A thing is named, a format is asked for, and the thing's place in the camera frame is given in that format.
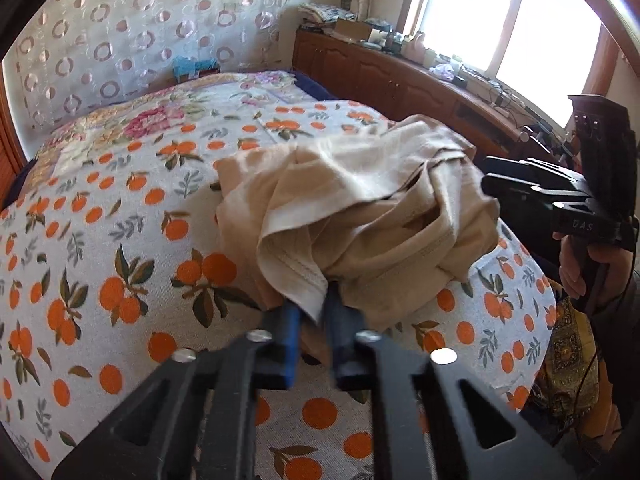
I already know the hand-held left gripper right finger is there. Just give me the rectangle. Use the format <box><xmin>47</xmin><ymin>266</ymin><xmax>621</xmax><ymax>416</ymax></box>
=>
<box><xmin>322</xmin><ymin>290</ymin><xmax>576</xmax><ymax>480</ymax></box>

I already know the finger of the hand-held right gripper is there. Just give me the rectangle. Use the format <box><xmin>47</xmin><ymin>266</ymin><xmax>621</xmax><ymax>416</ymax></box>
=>
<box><xmin>481</xmin><ymin>173</ymin><xmax>592</xmax><ymax>213</ymax></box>
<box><xmin>484</xmin><ymin>156</ymin><xmax>583</xmax><ymax>187</ymax></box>

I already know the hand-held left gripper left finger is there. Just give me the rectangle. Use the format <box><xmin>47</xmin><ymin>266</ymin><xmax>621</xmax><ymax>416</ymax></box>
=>
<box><xmin>52</xmin><ymin>305</ymin><xmax>303</xmax><ymax>480</ymax></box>

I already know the beige printed t-shirt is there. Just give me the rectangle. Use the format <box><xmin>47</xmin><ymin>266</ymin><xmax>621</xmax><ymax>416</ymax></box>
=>
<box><xmin>215</xmin><ymin>114</ymin><xmax>502</xmax><ymax>325</ymax></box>

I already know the person's right hand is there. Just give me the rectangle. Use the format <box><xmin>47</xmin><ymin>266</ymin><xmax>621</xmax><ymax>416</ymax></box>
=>
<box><xmin>552</xmin><ymin>230</ymin><xmax>636</xmax><ymax>311</ymax></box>

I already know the wooden cabinet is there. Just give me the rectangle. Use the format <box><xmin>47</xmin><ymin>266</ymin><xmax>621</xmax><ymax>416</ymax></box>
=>
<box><xmin>292</xmin><ymin>27</ymin><xmax>576</xmax><ymax>163</ymax></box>

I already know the window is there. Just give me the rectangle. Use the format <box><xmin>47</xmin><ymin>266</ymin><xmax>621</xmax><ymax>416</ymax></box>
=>
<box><xmin>400</xmin><ymin>0</ymin><xmax>621</xmax><ymax>128</ymax></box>

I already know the pink bottle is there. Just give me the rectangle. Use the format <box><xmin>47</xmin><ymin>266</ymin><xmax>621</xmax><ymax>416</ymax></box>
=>
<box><xmin>402</xmin><ymin>31</ymin><xmax>427</xmax><ymax>62</ymax></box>

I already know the orange fruit print bed sheet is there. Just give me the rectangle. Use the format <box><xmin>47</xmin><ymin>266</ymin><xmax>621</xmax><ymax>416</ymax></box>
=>
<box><xmin>0</xmin><ymin>100</ymin><xmax>558</xmax><ymax>480</ymax></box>

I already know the gold patterned cloth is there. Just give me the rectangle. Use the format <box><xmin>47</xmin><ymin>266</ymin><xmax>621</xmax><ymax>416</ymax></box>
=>
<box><xmin>537</xmin><ymin>294</ymin><xmax>601</xmax><ymax>413</ymax></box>

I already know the cardboard box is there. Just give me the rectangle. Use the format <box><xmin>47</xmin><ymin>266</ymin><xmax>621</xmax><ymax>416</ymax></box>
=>
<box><xmin>334</xmin><ymin>17</ymin><xmax>374</xmax><ymax>44</ymax></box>

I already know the dark blue blanket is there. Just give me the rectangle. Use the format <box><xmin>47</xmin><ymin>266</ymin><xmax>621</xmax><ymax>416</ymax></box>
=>
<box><xmin>292</xmin><ymin>70</ymin><xmax>346</xmax><ymax>102</ymax></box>

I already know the stack of folded cloths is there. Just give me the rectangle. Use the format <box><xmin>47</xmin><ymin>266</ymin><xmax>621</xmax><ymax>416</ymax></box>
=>
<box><xmin>298</xmin><ymin>2</ymin><xmax>359</xmax><ymax>27</ymax></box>

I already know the blue plush toy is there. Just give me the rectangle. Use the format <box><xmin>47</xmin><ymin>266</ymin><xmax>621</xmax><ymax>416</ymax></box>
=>
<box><xmin>172</xmin><ymin>56</ymin><xmax>222</xmax><ymax>84</ymax></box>

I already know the circle pattern curtain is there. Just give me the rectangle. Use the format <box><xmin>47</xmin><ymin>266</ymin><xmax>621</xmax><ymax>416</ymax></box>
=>
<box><xmin>5</xmin><ymin>0</ymin><xmax>313</xmax><ymax>137</ymax></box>

